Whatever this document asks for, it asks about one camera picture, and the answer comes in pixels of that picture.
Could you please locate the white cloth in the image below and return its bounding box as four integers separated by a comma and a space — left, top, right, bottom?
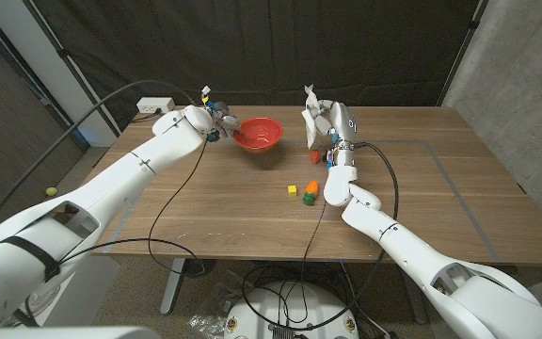
300, 84, 322, 151

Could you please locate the clear plastic bag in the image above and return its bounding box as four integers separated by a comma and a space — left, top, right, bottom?
188, 270, 253, 338

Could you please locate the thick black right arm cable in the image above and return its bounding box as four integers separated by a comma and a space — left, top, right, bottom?
242, 140, 400, 331

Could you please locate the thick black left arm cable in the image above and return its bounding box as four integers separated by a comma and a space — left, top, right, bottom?
0, 79, 197, 246

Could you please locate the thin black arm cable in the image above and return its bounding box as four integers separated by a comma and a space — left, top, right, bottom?
58, 138, 209, 278
298, 202, 328, 326

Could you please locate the red bowl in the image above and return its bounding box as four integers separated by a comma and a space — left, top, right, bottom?
232, 117, 284, 153

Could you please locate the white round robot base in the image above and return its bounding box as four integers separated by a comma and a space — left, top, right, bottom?
223, 281, 360, 339

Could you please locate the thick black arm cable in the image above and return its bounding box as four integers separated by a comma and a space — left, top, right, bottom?
242, 140, 400, 331
0, 79, 197, 246

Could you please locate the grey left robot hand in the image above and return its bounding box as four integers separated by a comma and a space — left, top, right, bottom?
203, 99, 243, 143

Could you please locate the white power strip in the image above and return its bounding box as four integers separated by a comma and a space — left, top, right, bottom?
135, 97, 176, 116

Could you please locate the black round fan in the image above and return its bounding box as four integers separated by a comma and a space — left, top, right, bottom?
183, 257, 218, 279

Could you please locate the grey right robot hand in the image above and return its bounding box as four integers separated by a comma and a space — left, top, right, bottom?
311, 99, 359, 169

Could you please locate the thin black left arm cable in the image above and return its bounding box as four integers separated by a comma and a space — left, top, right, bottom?
58, 138, 209, 278

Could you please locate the grey table leg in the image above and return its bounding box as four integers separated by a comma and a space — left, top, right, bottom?
397, 270, 428, 325

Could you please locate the black backdrop curtain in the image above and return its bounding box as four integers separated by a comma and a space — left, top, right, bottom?
33, 0, 482, 131

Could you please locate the orange toy carrot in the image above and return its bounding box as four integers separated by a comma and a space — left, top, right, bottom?
302, 180, 320, 207

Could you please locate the black cable loop on base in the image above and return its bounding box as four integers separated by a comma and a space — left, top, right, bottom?
242, 263, 361, 339

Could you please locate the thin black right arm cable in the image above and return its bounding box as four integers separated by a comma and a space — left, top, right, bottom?
298, 202, 328, 326

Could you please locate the white table leg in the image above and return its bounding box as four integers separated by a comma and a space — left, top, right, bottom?
159, 257, 186, 315

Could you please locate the black backdrop stand pole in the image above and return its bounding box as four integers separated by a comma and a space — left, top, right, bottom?
435, 0, 488, 107
21, 0, 121, 137

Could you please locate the black power strip cord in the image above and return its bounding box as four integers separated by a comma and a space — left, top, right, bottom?
129, 108, 163, 124

